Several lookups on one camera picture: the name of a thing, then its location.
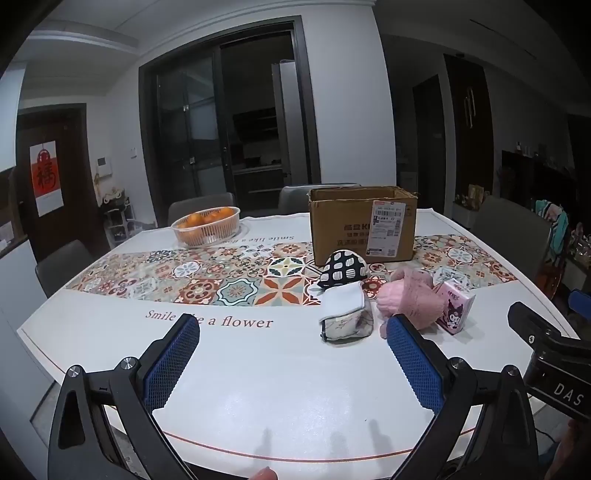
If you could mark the colourful hanging cloth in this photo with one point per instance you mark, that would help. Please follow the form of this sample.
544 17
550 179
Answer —
554 226

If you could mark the grey dining chair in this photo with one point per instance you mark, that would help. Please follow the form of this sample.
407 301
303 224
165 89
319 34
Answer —
318 194
64 270
510 235
198 210

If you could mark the pink ribbed knit band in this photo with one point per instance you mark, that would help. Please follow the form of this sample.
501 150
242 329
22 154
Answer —
406 307

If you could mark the person's left hand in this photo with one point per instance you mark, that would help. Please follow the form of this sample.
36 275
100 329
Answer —
264 473

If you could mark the white intercom panel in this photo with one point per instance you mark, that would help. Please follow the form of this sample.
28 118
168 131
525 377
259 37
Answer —
105 166

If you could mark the pink cartoon tissue pack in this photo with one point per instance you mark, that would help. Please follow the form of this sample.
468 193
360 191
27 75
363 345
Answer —
455 307

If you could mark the red wall poster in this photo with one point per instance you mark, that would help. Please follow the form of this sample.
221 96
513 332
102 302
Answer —
46 180

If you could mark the black white patterned pouch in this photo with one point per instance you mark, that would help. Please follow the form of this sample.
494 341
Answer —
344 270

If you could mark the dark sliding glass door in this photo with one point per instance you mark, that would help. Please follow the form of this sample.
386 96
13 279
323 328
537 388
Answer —
194 129

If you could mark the dark wooden double door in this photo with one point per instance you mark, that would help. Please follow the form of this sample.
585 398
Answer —
471 124

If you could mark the white shoe rack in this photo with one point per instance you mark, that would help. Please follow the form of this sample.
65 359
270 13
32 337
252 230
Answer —
117 217

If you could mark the white plastic fruit basket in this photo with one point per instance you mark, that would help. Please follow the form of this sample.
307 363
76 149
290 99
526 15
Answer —
207 235

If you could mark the pink fluffy headband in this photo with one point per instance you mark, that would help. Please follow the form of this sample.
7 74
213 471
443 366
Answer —
413 276

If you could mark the pile of oranges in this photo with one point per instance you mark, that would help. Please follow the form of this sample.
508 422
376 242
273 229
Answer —
205 219

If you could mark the brown cardboard box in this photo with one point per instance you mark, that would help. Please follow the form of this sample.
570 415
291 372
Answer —
346 226

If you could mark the white storage box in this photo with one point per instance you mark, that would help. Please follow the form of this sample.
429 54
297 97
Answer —
467 213

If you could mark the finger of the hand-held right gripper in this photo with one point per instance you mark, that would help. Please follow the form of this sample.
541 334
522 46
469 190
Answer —
531 325
581 302

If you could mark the white floral cloth pouch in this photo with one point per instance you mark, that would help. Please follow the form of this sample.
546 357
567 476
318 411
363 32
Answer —
344 304

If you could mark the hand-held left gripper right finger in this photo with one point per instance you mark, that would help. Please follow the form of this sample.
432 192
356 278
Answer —
415 364

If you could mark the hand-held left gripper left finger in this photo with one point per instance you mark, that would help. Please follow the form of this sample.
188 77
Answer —
171 364

